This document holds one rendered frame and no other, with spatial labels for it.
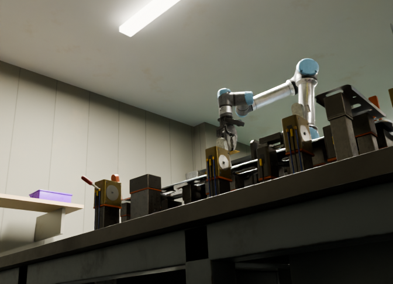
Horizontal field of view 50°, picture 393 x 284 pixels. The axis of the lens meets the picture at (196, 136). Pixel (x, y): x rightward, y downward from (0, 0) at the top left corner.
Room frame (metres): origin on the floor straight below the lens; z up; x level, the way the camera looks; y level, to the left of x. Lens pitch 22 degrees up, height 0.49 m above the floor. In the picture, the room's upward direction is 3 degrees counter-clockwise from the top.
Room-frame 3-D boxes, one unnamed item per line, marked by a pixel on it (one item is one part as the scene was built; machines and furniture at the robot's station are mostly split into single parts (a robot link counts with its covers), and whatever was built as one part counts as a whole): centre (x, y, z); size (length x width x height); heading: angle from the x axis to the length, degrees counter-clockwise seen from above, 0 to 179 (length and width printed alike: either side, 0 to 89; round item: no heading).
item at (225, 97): (2.10, -0.17, 1.55); 0.09 x 0.08 x 0.11; 87
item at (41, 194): (3.59, 1.29, 1.42); 0.30 x 0.21 x 0.10; 136
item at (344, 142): (1.01, -0.37, 0.84); 0.05 x 0.05 x 0.29; 50
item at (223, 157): (1.52, -0.07, 0.87); 0.12 x 0.07 x 0.35; 140
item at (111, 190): (1.93, 0.44, 0.88); 0.14 x 0.09 x 0.36; 140
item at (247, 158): (2.11, -0.18, 1.16); 0.37 x 0.14 x 0.02; 50
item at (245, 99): (2.12, -0.27, 1.55); 0.11 x 0.11 x 0.08; 87
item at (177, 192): (1.71, -0.12, 1.00); 1.38 x 0.22 x 0.02; 50
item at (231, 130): (2.11, -0.16, 1.39); 0.09 x 0.08 x 0.12; 40
